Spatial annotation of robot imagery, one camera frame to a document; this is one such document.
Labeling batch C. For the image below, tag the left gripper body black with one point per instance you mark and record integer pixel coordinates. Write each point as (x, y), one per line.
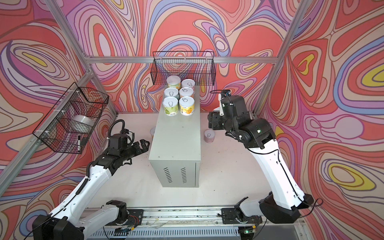
(130, 151)

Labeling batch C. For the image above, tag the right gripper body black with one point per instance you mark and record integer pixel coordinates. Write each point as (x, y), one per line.
(219, 122)

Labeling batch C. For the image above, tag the can row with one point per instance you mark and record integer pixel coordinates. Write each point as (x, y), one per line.
(209, 136)
(171, 106)
(187, 106)
(152, 131)

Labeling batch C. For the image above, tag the peach labelled can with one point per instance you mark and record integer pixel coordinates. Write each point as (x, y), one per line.
(186, 92)

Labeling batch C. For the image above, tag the pink labelled can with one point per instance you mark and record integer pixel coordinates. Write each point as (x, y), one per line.
(188, 83)

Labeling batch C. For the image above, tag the blue white labelled can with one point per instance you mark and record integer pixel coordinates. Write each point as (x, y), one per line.
(171, 92)

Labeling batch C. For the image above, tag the orange green labelled can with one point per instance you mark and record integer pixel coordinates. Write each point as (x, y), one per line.
(174, 82)

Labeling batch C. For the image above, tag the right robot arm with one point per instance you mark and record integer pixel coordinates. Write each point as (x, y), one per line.
(285, 200)

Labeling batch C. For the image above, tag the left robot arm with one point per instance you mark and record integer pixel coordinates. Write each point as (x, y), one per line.
(64, 222)

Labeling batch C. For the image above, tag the can left row back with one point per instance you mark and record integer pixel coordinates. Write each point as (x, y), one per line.
(152, 131)

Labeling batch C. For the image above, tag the can right row back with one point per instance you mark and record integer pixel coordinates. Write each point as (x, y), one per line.
(209, 136)

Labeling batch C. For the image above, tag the grey metal cabinet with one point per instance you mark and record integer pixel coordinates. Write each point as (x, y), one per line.
(175, 153)

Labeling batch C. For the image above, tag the black marker pen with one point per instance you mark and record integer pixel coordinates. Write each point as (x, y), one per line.
(79, 144)

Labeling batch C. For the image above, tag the green circuit board left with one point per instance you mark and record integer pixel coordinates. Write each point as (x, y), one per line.
(120, 231)

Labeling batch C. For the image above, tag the green circuit board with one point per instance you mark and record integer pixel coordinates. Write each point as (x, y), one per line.
(248, 231)
(120, 231)

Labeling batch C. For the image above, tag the green circuit board right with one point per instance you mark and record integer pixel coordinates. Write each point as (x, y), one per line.
(248, 231)

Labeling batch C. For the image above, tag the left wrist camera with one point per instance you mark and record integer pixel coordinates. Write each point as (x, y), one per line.
(129, 134)

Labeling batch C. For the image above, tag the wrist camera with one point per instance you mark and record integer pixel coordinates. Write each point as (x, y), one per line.
(129, 134)
(224, 98)

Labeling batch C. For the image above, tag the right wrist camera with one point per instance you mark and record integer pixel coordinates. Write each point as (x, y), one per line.
(224, 98)

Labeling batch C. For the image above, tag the black wire basket left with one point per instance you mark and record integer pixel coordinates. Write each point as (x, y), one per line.
(57, 134)

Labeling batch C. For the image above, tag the black wire basket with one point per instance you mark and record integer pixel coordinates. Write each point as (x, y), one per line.
(57, 134)
(196, 65)

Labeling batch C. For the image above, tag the black wire basket back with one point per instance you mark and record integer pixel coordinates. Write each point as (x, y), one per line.
(196, 65)

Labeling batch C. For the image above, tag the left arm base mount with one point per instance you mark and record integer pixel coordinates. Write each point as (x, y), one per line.
(133, 218)

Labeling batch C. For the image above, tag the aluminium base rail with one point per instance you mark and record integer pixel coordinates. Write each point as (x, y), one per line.
(198, 223)

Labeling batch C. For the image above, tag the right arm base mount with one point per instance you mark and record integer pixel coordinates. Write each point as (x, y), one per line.
(236, 216)

